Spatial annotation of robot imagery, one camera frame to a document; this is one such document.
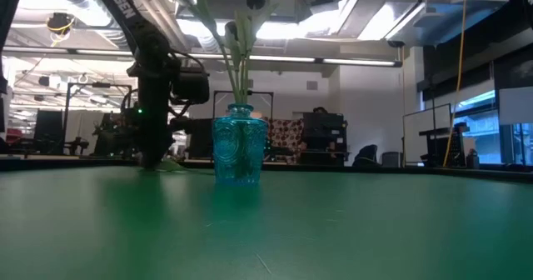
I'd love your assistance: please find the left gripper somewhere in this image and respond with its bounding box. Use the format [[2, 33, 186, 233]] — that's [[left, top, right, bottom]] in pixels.
[[135, 73, 176, 169]]

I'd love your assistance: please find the blue glass vase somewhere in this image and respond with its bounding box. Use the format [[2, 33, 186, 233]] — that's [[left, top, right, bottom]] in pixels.
[[212, 102, 269, 186]]

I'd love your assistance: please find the patterned red white panel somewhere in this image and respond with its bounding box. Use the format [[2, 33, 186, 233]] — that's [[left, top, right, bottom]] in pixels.
[[266, 117, 305, 164]]

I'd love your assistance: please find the black ceiling dome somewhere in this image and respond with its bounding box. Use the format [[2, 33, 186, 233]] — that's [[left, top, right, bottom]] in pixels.
[[45, 12, 76, 35]]

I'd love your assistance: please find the green table mat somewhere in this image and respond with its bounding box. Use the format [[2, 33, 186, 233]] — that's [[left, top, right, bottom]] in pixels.
[[0, 165, 533, 280]]

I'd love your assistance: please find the black rig strut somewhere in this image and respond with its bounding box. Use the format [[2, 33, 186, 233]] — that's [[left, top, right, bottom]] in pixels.
[[0, 0, 25, 96]]

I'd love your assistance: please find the linear ceiling light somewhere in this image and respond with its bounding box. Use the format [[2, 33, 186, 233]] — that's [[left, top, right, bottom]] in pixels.
[[189, 53, 403, 68]]

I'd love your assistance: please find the grey bin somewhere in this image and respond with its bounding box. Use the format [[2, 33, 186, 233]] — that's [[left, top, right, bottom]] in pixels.
[[381, 151, 403, 168]]

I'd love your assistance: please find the whiteboard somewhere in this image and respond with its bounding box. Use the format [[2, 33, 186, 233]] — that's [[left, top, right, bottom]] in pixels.
[[401, 102, 453, 164]]

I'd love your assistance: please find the window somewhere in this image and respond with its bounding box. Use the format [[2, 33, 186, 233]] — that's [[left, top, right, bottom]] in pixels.
[[453, 90, 533, 164]]

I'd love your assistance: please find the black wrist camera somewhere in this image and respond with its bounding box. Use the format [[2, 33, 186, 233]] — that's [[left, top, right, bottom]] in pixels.
[[171, 68, 212, 106]]

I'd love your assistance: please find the black table frame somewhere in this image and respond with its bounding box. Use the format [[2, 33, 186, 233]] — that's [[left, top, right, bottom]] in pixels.
[[0, 154, 533, 185]]

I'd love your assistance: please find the silver ventilation duct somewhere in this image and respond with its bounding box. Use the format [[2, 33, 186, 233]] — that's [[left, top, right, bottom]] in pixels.
[[324, 0, 509, 48]]

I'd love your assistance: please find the yellow hanging cable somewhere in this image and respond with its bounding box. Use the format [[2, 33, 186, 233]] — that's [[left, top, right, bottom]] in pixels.
[[442, 0, 471, 168]]

